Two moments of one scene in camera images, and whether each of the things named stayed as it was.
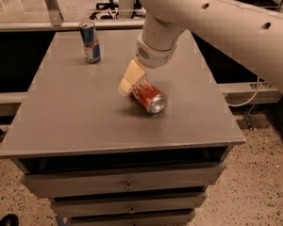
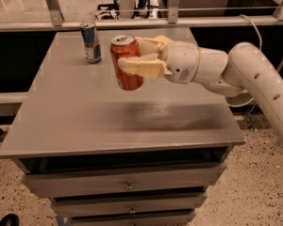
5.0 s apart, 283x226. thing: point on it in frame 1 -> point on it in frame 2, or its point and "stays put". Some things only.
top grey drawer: [110, 181] stays put
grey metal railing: [124, 12] stays put
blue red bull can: [90, 38] stays put
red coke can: [148, 96] -> [125, 45]
